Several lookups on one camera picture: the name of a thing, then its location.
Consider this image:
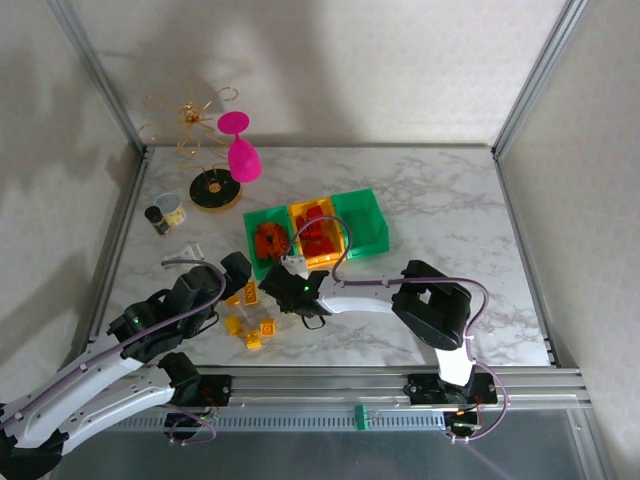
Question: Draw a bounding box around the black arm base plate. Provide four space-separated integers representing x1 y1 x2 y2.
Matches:
407 372 500 406
141 374 234 407

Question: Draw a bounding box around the grey slotted cable duct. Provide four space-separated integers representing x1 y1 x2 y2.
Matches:
62 410 451 432

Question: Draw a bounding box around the green plastic storage bin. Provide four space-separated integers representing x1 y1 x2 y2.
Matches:
329 187 391 261
242 205 302 281

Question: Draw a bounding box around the gold wire glass rack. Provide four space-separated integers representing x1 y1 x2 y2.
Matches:
135 74 244 214

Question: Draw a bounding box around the aluminium frame corner post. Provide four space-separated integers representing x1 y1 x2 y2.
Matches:
47 0 150 157
492 0 587 157

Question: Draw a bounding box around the yellow labelled tin can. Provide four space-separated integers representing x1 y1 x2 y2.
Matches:
153 193 187 227

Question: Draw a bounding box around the aluminium frame side rail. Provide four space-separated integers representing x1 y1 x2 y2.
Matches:
82 147 155 351
492 148 562 366

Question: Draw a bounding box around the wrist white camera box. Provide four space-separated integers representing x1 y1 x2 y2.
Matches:
280 253 311 280
160 243 205 269

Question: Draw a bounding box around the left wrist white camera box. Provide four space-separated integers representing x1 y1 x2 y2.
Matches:
160 243 205 269

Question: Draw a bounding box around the aluminium frame base beam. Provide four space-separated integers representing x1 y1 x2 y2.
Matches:
47 367 594 414

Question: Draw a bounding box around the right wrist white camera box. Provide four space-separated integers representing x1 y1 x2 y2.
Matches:
280 253 311 280

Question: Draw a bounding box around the pink plastic wine glass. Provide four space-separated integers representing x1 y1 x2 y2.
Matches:
216 110 262 184

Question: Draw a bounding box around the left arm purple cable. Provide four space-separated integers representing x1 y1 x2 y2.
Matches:
0 258 229 446

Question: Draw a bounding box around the small black controller box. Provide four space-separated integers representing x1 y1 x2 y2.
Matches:
443 409 484 444
163 412 217 445

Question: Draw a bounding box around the yellow plastic storage bin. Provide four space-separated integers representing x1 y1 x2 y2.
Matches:
288 197 347 272

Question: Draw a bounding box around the spice bottle with black cap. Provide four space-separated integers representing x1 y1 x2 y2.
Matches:
144 205 172 237

